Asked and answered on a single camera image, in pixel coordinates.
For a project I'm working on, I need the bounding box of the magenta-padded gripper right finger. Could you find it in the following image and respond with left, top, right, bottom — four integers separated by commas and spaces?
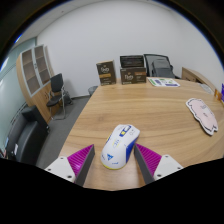
133, 143, 184, 185

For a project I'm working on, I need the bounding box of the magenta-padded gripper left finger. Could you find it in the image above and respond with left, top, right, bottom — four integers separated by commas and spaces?
44, 143, 96, 187

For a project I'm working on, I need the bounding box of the white blue yellow computer mouse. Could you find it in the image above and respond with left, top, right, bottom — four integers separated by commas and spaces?
100, 123, 141, 170

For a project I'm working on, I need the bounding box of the pink pig-shaped mouse pad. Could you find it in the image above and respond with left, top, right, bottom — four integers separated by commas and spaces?
185, 97, 219, 137

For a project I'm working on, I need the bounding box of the black leather sofa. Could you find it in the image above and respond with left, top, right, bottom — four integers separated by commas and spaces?
4, 104, 51, 167

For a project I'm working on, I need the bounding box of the grey waste bin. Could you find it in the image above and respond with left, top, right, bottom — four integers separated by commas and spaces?
87, 85, 99, 98

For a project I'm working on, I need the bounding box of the black visitor chair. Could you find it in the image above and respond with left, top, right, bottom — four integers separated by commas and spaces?
45, 73, 73, 120

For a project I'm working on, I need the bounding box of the white sticker sheet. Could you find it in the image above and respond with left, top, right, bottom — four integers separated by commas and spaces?
147, 77, 181, 88

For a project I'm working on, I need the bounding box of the small orange box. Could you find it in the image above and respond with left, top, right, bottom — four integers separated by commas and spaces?
213, 89, 223, 101

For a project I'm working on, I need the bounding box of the wooden shelf cabinet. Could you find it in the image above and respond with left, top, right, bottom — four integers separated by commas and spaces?
15, 44, 56, 124

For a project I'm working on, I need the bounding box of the wooden side desk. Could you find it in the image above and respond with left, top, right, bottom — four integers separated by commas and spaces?
180, 66, 218, 93

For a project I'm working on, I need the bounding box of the grey backpack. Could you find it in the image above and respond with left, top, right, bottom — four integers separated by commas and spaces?
151, 58, 176, 79

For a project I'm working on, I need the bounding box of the black mesh office chair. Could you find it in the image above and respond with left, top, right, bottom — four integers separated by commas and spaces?
143, 53, 181, 80

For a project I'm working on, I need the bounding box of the small brown cardboard box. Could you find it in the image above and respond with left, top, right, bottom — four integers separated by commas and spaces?
95, 59, 117, 87

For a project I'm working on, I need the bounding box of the black cardboard box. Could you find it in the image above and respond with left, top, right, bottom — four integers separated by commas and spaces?
119, 54, 146, 70

